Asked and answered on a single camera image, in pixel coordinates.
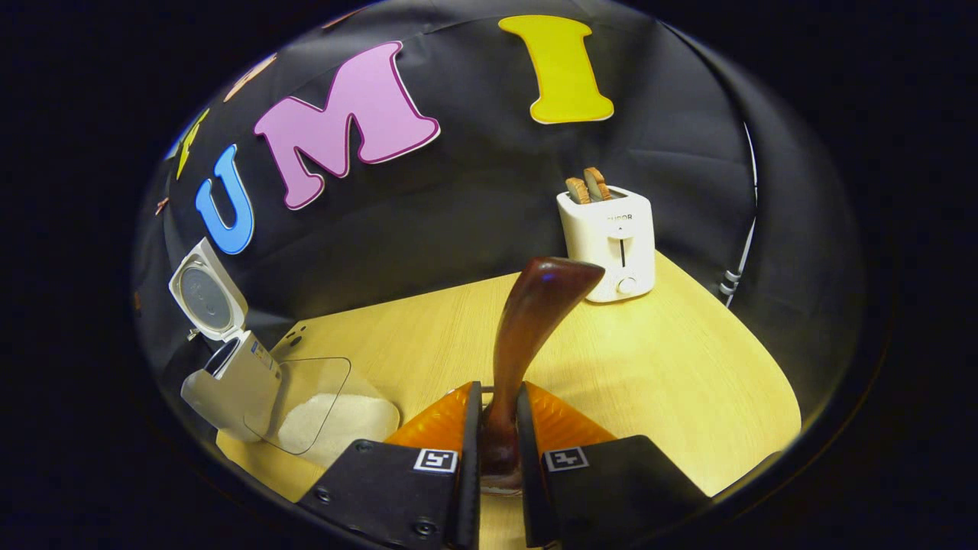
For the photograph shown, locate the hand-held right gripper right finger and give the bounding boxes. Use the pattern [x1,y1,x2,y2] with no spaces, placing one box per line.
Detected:
[517,380,711,549]

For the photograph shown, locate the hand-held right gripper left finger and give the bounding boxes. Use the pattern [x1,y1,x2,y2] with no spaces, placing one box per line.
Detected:
[296,380,484,550]

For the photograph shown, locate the white uncooked rice heap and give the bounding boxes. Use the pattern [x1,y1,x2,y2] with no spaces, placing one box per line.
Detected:
[277,393,400,467]

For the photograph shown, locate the brown wooden spoon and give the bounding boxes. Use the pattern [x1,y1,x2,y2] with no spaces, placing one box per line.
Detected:
[480,257,606,493]

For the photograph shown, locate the white rice cooker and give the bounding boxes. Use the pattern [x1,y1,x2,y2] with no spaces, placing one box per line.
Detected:
[168,237,283,444]

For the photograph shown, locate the clear plastic box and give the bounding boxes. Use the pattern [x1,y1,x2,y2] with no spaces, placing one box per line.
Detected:
[244,356,402,468]

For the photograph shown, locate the white toaster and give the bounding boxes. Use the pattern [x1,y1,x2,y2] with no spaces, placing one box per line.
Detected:
[556,186,656,304]

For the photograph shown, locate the white wall cable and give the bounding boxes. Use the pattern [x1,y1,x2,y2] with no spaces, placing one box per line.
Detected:
[718,122,758,308]

